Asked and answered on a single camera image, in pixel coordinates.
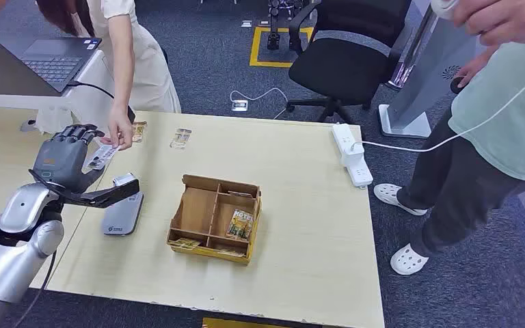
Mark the small grey floor plate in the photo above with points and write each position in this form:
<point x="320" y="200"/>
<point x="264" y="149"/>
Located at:
<point x="264" y="23"/>
<point x="246" y="23"/>

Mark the white charger plug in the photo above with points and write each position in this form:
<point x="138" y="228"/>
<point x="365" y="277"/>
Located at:
<point x="352" y="156"/>

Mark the black laptop power adapter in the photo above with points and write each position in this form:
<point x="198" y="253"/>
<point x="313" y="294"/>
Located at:
<point x="131" y="115"/>

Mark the metal floor socket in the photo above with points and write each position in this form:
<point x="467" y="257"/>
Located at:
<point x="240" y="106"/>

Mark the person's left hand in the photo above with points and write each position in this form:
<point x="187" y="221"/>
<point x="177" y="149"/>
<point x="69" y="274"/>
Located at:
<point x="507" y="20"/>
<point x="118" y="129"/>

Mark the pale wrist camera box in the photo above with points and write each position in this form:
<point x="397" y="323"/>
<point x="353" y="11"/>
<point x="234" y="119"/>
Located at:
<point x="124" y="179"/>

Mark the black round hand controller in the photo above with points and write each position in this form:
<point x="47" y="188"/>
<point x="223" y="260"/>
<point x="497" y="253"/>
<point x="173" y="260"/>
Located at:
<point x="456" y="86"/>

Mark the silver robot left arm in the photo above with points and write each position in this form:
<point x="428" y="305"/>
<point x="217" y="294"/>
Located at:
<point x="13" y="253"/>

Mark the person's right hand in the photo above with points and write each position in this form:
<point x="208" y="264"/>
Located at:
<point x="471" y="72"/>

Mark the wooden compartment box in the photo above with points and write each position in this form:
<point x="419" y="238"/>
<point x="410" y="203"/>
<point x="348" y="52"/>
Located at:
<point x="199" y="212"/>

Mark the person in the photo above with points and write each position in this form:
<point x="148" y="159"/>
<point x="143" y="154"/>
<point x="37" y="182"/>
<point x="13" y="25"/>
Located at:
<point x="149" y="68"/>
<point x="498" y="136"/>

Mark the white reception counter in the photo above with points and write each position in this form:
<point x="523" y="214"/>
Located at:
<point x="86" y="106"/>

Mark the white crumpled tissue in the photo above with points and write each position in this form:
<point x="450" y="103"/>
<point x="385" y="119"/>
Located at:
<point x="52" y="122"/>

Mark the black wheeled equipment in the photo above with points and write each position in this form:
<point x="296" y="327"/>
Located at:
<point x="274" y="40"/>

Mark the white perforated clog shoe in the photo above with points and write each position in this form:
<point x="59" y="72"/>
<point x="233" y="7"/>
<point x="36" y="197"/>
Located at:
<point x="396" y="199"/>
<point x="407" y="260"/>

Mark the person's left forearm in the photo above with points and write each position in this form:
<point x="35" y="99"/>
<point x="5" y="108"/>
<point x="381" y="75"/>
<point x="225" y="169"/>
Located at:
<point x="122" y="81"/>

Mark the white hand controller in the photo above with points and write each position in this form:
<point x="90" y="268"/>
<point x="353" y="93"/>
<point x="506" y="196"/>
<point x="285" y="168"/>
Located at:
<point x="443" y="8"/>

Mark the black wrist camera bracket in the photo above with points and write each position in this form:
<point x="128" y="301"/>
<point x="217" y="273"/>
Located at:
<point x="104" y="197"/>

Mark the white ID card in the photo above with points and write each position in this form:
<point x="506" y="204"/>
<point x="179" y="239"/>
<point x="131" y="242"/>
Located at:
<point x="101" y="157"/>

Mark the grey card reader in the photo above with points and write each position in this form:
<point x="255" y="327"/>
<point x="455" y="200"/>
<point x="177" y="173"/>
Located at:
<point x="122" y="219"/>

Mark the hotel room key card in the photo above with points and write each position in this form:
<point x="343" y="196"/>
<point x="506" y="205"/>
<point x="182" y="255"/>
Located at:
<point x="181" y="138"/>
<point x="184" y="243"/>
<point x="240" y="194"/>
<point x="240" y="224"/>
<point x="140" y="131"/>

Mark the dark grey laptop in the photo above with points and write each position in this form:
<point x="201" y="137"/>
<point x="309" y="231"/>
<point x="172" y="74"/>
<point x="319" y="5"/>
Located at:
<point x="54" y="63"/>

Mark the white power strip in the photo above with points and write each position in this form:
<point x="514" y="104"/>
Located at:
<point x="360" y="174"/>

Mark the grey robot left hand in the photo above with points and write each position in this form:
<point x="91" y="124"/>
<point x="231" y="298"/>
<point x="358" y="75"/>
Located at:
<point x="61" y="158"/>

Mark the black office chair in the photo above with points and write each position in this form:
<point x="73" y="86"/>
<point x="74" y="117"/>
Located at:
<point x="339" y="68"/>

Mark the grey metal floor stand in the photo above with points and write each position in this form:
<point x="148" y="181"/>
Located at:
<point x="425" y="77"/>

